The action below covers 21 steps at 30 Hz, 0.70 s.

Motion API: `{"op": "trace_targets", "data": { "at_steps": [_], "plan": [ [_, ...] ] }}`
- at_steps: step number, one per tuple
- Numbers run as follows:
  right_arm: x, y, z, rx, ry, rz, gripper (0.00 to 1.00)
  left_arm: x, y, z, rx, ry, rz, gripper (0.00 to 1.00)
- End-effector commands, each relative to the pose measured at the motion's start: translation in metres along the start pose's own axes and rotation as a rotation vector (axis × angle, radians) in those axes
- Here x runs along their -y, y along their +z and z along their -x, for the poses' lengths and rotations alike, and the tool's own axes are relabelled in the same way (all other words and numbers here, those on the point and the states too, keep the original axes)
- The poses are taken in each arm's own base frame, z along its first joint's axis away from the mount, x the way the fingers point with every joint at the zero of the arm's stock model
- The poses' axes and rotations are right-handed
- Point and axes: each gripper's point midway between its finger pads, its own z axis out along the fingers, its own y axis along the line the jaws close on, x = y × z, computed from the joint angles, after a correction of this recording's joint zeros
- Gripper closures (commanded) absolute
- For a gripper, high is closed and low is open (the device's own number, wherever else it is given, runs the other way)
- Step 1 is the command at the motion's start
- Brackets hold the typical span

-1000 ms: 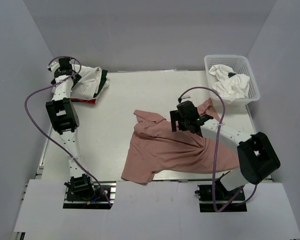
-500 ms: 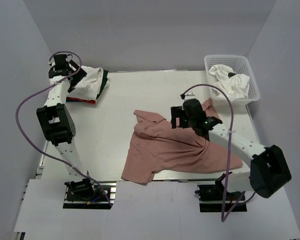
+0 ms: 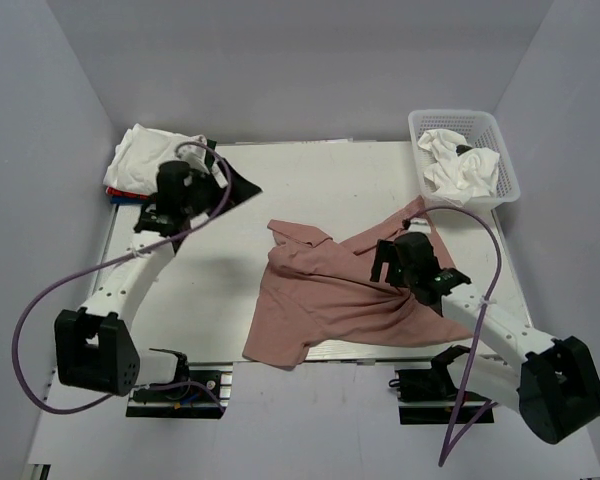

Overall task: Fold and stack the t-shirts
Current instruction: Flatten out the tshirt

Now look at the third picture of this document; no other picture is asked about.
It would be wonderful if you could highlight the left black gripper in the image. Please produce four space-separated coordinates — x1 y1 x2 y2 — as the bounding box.
182 159 261 221

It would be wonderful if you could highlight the pink printed t shirt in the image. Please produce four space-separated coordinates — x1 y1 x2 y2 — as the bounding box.
243 198 472 368

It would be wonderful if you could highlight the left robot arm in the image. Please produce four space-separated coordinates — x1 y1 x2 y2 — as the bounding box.
54 160 262 399

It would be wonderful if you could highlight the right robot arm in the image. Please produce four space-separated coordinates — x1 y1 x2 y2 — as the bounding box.
371 233 600 444

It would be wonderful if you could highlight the folded dark green t shirt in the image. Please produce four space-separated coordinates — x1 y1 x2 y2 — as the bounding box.
204 139 217 171

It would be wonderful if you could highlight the crumpled white t shirt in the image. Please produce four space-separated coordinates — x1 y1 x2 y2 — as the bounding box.
417 129 500 206

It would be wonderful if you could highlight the folded white t shirt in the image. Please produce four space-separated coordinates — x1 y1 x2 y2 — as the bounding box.
103 124 211 195

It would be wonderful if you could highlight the white plastic basket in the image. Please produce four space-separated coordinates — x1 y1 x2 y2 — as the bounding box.
408 110 520 211

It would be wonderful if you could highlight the folded blue t shirt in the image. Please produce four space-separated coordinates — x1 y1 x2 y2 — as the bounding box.
109 196 146 205

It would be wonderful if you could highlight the folded red t shirt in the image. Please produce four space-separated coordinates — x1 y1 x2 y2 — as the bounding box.
106 187 148 200

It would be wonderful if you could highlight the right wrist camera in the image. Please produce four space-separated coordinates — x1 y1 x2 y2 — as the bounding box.
393 232 441 274

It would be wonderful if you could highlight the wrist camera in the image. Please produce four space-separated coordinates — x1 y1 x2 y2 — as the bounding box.
156 160 202 214
393 232 441 274

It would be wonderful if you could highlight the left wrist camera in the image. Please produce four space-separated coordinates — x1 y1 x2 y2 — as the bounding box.
156 160 202 214

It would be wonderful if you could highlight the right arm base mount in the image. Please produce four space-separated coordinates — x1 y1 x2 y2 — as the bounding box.
387 367 496 426

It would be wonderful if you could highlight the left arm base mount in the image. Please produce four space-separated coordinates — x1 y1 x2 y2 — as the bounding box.
125 364 233 420

